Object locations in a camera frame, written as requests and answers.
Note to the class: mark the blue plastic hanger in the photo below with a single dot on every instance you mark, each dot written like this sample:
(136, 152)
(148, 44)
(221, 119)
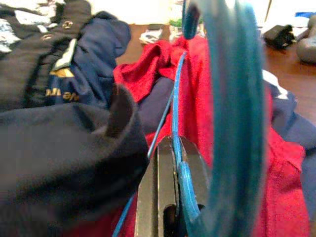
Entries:
(234, 98)

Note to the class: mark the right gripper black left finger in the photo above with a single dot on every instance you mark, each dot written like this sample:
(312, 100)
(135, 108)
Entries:
(153, 185)

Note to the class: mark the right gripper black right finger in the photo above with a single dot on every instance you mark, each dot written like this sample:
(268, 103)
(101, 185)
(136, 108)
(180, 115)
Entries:
(197, 168)

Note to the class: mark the navy garment with gold print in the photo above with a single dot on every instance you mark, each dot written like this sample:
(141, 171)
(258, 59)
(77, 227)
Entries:
(98, 49)

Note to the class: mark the black power adapter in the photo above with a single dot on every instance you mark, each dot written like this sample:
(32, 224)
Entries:
(279, 37)

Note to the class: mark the black white striped garment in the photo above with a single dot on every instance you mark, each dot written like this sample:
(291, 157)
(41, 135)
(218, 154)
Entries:
(29, 74)

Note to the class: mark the plain red shirt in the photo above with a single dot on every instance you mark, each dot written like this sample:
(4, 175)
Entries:
(192, 98)

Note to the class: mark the dark navy hoodie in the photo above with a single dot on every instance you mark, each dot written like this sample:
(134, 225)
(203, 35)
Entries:
(61, 160)

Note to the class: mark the grey handheld terminal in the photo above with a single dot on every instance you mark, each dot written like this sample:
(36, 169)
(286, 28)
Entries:
(307, 47)

